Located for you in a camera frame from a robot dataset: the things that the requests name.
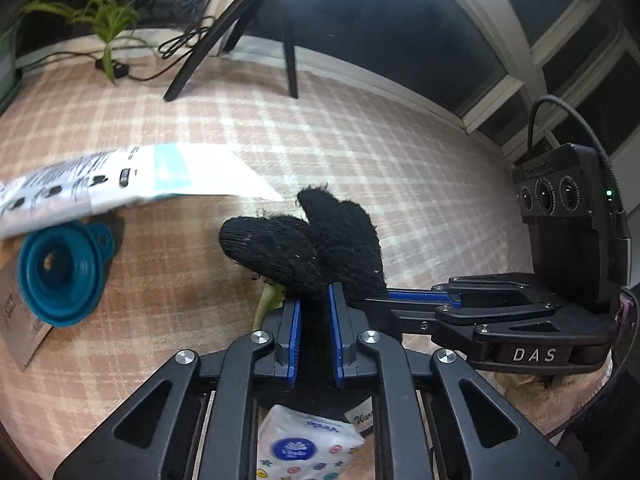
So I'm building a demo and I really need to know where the black power strip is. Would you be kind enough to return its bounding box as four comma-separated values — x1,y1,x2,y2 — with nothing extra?
94,58,129,81

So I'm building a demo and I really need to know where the white window frame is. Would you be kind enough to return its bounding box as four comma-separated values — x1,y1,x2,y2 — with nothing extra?
6,0,639,159

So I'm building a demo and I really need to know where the potted spider plant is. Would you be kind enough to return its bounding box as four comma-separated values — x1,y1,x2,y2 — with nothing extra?
1,0,140,110

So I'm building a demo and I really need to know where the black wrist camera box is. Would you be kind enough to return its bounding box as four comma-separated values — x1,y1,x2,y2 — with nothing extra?
512,143,629,314

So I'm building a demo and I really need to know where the blue collapsible funnel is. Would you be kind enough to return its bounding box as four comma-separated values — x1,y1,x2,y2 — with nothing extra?
16,221,115,327

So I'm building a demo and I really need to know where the grey foil sachet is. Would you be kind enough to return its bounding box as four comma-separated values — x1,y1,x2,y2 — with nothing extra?
0,258,52,372

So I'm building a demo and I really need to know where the white plastic pouch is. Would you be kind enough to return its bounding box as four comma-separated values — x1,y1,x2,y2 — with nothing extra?
1,142,283,238

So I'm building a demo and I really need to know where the black camera cable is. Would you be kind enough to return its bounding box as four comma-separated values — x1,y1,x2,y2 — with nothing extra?
525,93,633,256

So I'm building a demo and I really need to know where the white tissue pack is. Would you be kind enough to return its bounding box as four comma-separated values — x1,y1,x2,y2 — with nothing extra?
255,404,364,480

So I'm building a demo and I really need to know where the black fuzzy glove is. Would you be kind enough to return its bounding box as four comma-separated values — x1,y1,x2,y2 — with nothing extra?
218,184,391,311

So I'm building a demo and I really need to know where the yellow-green microfiber cloth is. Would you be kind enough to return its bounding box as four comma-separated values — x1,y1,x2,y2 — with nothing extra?
253,283,284,330

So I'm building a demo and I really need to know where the black tripod stand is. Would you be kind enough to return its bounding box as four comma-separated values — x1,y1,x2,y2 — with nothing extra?
162,0,301,104

